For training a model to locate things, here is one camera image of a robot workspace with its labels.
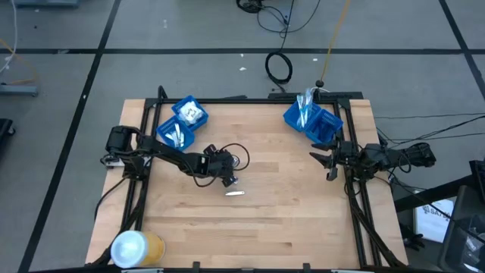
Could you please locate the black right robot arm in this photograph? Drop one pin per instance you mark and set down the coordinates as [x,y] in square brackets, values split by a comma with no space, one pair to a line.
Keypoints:
[398,155]

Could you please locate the white packets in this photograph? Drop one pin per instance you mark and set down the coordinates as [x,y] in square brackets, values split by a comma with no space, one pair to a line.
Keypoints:
[191,112]

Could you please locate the white lidded yellow canister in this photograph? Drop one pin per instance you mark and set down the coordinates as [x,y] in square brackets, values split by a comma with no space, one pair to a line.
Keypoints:
[136,248]

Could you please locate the black table clamp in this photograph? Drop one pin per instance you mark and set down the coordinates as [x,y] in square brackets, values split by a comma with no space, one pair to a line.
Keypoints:
[306,267]
[196,267]

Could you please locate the black floor object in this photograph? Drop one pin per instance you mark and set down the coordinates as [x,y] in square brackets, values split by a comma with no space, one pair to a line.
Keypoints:
[5,130]

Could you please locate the grey metal foot bar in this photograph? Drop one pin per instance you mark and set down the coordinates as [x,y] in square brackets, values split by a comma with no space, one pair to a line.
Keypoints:
[45,2]
[19,90]

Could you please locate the clear bag of cotton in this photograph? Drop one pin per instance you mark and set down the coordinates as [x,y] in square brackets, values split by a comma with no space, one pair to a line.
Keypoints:
[183,118]

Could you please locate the black equipment stand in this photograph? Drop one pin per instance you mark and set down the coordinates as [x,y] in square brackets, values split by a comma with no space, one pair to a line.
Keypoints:
[478,178]

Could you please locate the black aluminium table frame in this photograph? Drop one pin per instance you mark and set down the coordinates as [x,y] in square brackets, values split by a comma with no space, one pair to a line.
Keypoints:
[246,101]

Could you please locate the black plastic bin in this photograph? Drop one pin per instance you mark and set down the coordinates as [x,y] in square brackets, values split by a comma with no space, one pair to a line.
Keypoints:
[464,235]

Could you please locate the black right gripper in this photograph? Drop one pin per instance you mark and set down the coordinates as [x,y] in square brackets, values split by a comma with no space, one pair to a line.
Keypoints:
[345,155]

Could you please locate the white printed bag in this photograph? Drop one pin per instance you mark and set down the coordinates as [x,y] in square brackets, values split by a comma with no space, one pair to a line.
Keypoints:
[432,223]

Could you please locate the black slanted beam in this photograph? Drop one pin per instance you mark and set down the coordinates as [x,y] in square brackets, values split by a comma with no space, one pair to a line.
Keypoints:
[428,198]

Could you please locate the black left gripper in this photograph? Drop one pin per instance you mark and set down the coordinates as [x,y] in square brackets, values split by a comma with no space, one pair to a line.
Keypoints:
[216,163]

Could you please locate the clear plastic bag pile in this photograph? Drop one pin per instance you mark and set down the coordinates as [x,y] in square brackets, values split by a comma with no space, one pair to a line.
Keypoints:
[235,161]

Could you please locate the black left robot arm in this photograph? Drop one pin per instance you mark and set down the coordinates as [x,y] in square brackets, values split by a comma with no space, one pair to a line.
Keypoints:
[166,151]

